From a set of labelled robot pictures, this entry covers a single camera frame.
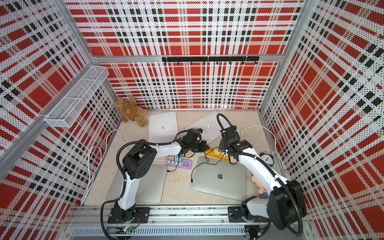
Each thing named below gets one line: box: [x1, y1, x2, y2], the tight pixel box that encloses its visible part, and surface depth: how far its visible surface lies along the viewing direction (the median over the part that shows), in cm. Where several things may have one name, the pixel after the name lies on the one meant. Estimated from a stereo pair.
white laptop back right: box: [185, 111, 223, 145], surface depth 113 cm
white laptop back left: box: [148, 111, 178, 144], surface depth 114 cm
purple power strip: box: [166, 159, 192, 170], surface depth 91 cm
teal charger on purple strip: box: [175, 155, 183, 163], surface depth 88 cm
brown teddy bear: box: [114, 97, 148, 127], surface depth 113 cm
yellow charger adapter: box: [214, 148, 221, 156], surface depth 91 cm
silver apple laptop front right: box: [191, 156, 247, 201], surface depth 89 cm
